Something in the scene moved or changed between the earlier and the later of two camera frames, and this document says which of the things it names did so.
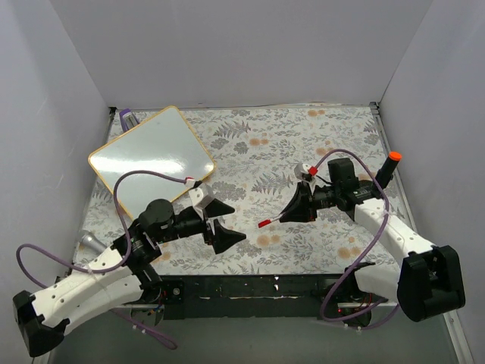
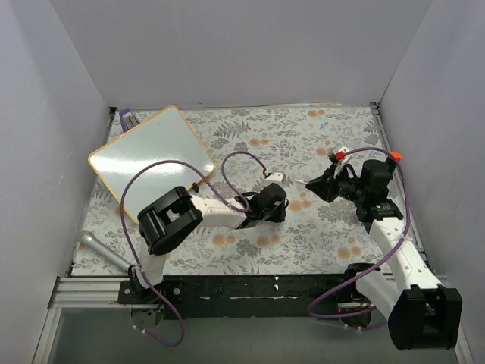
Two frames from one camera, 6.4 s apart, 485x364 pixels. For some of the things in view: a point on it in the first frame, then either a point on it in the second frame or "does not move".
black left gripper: [208, 225] -> [279, 211]
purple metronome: [128, 119] does not move
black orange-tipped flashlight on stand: [385, 174] does not move
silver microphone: [92, 243] does not move
